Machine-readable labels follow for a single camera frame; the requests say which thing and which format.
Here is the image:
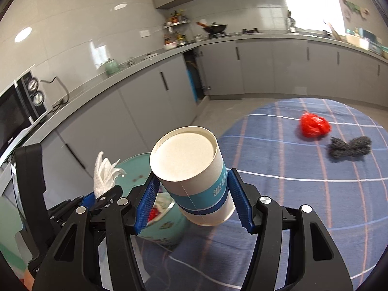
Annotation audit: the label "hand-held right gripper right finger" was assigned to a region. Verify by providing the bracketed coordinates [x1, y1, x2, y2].
[227, 168, 354, 291]

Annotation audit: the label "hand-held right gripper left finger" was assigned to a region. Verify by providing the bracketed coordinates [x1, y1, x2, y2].
[32, 176, 160, 291]

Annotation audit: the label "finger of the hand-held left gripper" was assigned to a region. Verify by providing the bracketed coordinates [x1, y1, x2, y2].
[91, 184, 123, 211]
[45, 192, 98, 228]

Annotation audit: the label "white tissue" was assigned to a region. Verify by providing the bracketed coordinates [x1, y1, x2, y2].
[93, 152, 127, 197]

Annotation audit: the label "mint green waste bin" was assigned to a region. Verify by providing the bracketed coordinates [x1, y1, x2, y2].
[113, 154, 190, 246]

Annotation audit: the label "white blue-banded paper cup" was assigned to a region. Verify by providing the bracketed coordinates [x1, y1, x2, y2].
[149, 126, 236, 226]

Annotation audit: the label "red plastic bag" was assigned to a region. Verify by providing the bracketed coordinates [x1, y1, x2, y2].
[299, 112, 331, 138]

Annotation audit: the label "white crumpled paper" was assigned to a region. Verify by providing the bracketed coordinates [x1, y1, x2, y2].
[155, 192, 178, 211]

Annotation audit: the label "mint green object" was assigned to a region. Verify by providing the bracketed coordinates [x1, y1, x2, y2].
[0, 194, 29, 279]

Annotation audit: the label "black and white microwave oven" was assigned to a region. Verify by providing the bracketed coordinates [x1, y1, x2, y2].
[0, 72, 49, 158]

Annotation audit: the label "blue gas cylinder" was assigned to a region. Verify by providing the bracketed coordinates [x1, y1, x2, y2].
[186, 62, 197, 100]

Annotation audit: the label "green ceramic jar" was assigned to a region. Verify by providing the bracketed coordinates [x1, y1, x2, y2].
[105, 58, 119, 76]

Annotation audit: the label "dark grey knit cloth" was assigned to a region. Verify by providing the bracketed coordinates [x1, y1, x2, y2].
[328, 136, 373, 162]

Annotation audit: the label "grey base kitchen cabinets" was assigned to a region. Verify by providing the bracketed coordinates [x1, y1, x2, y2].
[0, 35, 388, 234]

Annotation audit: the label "black gas stove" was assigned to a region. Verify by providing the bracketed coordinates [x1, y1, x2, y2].
[209, 29, 264, 38]

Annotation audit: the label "black wok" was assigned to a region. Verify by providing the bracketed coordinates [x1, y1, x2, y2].
[196, 21, 228, 35]

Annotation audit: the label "metal spice rack with bottles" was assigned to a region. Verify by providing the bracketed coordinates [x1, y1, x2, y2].
[164, 10, 190, 47]

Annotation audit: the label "leaning cutting board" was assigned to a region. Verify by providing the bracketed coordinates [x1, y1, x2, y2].
[324, 21, 346, 41]

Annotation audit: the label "white plastic container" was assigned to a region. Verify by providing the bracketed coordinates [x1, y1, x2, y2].
[346, 34, 369, 49]

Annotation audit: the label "blue storage box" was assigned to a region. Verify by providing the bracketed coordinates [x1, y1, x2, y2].
[358, 29, 383, 52]

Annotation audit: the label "bright kitchen window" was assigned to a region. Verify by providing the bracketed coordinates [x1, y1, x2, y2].
[282, 0, 348, 34]

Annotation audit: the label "black power cable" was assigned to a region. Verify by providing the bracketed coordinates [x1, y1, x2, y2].
[41, 77, 70, 110]

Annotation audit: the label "wall hooks with hanging cloths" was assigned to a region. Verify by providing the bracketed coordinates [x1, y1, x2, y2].
[342, 0, 371, 19]

